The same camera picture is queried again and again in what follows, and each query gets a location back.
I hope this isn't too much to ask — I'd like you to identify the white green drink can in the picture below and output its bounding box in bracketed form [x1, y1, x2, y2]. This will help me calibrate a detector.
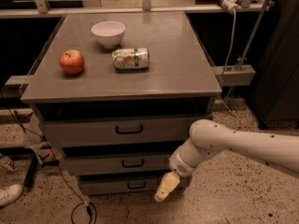
[112, 48, 150, 69]

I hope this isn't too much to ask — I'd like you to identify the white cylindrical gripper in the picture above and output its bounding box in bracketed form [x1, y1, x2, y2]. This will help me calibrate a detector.
[154, 147, 197, 203]

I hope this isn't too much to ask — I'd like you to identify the grey top drawer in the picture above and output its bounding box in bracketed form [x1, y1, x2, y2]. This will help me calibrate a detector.
[36, 97, 214, 147]

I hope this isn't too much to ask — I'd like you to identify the dark cabinet on right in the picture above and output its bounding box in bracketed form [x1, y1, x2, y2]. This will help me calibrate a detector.
[249, 0, 299, 129]

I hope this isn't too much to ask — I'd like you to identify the grey drawer cabinet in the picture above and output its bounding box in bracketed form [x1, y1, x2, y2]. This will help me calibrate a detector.
[21, 12, 221, 195]

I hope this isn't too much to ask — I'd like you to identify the white shoe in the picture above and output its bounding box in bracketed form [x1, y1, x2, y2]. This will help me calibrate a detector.
[0, 184, 23, 207]

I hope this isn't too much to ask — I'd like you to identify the white power cable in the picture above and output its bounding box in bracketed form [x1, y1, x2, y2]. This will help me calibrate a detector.
[218, 8, 243, 123]

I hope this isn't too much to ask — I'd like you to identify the grey metal side bracket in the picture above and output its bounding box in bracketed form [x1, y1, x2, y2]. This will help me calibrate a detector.
[212, 65, 255, 87]

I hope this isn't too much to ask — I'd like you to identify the grey bottom drawer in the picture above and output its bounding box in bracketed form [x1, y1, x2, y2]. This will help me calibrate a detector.
[78, 170, 168, 195]

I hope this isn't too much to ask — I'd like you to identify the black stand foot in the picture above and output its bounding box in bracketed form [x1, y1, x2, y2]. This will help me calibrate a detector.
[23, 156, 38, 188]

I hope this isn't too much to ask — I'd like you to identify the grey drawer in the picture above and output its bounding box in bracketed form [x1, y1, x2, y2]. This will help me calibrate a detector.
[62, 140, 183, 175]
[36, 97, 214, 147]
[78, 170, 168, 195]

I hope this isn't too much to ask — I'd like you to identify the red apple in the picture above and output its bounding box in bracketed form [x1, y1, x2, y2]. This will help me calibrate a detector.
[59, 49, 85, 75]

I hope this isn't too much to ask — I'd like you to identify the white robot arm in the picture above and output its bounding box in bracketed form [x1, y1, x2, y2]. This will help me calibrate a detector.
[154, 119, 299, 203]

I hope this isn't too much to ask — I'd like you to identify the white bowl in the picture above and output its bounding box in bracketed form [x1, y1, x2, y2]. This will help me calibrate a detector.
[92, 21, 125, 49]

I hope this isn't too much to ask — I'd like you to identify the black floor cable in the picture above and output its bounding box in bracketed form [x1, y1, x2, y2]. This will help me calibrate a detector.
[0, 91, 98, 224]

